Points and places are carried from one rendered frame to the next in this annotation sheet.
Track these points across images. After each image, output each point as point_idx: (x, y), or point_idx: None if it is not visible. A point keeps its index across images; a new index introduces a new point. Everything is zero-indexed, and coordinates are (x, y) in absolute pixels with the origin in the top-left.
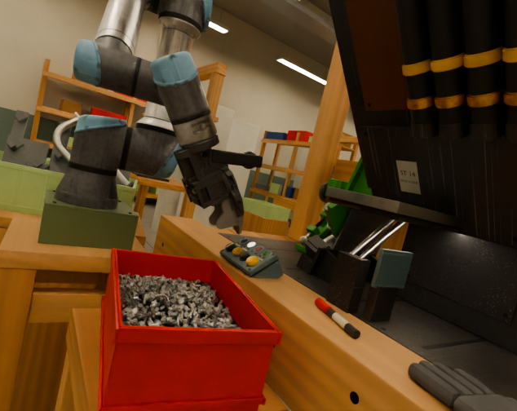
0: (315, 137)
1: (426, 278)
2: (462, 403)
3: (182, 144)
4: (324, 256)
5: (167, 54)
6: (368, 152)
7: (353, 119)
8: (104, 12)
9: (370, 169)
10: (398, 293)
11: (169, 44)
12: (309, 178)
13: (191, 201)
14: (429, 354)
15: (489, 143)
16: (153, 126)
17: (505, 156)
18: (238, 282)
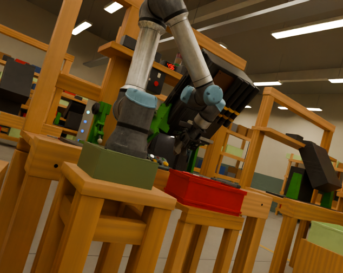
0: (53, 54)
1: (160, 153)
2: (226, 182)
3: (204, 128)
4: (148, 153)
5: (156, 50)
6: (181, 114)
7: (182, 102)
8: (199, 53)
9: (176, 119)
10: None
11: (157, 44)
12: (47, 85)
13: (184, 147)
14: None
15: (214, 123)
16: None
17: (215, 126)
18: (164, 174)
